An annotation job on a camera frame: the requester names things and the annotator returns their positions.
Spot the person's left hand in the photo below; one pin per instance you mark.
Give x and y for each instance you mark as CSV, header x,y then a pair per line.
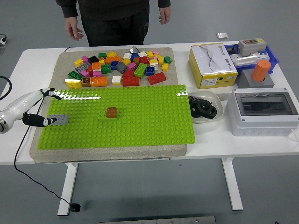
x,y
165,15

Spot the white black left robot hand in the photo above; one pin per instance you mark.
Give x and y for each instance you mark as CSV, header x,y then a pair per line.
x,y
21,103

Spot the person's right hand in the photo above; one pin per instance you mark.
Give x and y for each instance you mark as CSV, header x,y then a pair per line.
x,y
73,29

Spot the grey long toy brick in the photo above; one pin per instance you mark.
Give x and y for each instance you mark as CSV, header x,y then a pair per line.
x,y
82,67
61,119

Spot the person's left forearm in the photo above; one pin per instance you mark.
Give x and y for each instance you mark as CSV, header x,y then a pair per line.
x,y
164,3

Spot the person's right forearm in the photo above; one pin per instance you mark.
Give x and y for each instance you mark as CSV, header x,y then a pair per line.
x,y
69,9

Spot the small yellow toy brick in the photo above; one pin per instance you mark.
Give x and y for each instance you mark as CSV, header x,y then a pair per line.
x,y
102,62
78,62

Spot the black toy brick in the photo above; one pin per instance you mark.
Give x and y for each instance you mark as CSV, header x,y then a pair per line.
x,y
93,59

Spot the small green toy brick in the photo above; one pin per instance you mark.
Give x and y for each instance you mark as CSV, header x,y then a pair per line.
x,y
102,55

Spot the orange white toy brick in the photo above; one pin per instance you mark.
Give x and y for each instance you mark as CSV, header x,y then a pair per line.
x,y
96,66

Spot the yellow sloped toy brick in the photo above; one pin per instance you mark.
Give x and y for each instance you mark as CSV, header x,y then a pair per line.
x,y
111,54

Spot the dark green long toy brick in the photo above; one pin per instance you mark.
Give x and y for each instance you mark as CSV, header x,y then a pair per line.
x,y
75,75

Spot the grey roof-shaped toy brick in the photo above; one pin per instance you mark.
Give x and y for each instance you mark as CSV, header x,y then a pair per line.
x,y
134,50

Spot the red square toy brick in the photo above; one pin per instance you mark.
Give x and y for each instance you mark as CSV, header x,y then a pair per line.
x,y
144,60

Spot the orange long toy brick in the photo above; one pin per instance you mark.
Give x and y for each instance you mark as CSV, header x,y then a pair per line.
x,y
113,60
98,81

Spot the green square toy brick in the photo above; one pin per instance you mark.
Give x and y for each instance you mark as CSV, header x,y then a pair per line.
x,y
106,68

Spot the blue toy brick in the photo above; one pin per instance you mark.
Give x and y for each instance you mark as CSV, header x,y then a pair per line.
x,y
114,65
150,71
134,57

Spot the brown hollow toy brick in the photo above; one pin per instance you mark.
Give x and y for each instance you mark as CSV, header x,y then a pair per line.
x,y
86,81

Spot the yellow curved toy brick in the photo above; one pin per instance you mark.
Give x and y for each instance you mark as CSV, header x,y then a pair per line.
x,y
73,83

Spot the lime long toy brick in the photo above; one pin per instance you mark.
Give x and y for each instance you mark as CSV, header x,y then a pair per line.
x,y
140,70

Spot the dark grey toy brick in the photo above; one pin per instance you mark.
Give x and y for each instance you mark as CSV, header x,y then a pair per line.
x,y
121,67

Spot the magenta toy brick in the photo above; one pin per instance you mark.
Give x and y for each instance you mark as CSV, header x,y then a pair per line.
x,y
132,66

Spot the red long toy brick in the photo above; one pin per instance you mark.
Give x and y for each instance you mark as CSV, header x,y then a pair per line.
x,y
156,78
131,81

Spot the red sloped toy brick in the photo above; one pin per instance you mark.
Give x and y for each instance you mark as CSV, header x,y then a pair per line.
x,y
128,74

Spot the lime green toy brick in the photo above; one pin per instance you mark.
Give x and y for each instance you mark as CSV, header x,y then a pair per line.
x,y
101,116

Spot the brown square toy brick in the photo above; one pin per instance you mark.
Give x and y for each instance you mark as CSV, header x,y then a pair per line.
x,y
111,112

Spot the green studded baseplate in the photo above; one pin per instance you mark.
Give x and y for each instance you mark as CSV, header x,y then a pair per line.
x,y
151,116

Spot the person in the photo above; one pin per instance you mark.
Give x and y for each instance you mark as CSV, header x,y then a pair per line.
x,y
114,21

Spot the white table leg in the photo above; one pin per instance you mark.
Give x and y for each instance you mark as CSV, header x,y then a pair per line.
x,y
232,184
67,186

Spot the silver floor plate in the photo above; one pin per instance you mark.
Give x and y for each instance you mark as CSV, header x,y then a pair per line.
x,y
222,35

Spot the yellow white carton box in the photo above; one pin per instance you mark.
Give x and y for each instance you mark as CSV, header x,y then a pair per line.
x,y
210,63

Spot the white floor socket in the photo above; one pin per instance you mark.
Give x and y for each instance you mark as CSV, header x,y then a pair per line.
x,y
2,40

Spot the black adapter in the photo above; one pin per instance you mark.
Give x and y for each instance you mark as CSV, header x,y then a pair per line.
x,y
232,49

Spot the white shallow dish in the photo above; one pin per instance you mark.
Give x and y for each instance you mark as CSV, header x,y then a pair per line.
x,y
205,94

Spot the black ribbed part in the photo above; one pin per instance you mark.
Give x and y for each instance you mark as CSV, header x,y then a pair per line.
x,y
195,99

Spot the white power strip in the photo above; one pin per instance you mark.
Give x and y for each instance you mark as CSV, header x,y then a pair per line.
x,y
243,60

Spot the white distribution box clear lid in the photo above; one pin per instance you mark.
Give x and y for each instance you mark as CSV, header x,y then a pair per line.
x,y
257,127

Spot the grey square block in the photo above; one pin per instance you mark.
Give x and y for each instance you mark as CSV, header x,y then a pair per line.
x,y
245,80

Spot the white circuit breaker row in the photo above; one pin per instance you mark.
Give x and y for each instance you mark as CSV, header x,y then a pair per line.
x,y
261,55

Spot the large black hex nut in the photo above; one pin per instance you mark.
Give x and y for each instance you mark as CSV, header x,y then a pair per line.
x,y
210,113

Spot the grey-brown table mat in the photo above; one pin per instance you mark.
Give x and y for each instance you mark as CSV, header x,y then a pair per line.
x,y
116,155

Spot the orange cylinder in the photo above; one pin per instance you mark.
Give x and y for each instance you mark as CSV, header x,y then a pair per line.
x,y
261,70

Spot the blue plastic bin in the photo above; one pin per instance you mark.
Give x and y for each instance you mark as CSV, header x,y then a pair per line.
x,y
274,58

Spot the grey metal panel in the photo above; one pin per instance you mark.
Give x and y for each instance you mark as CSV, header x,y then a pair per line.
x,y
158,220

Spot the grey switch box red button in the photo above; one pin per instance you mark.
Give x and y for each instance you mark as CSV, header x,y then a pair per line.
x,y
252,46

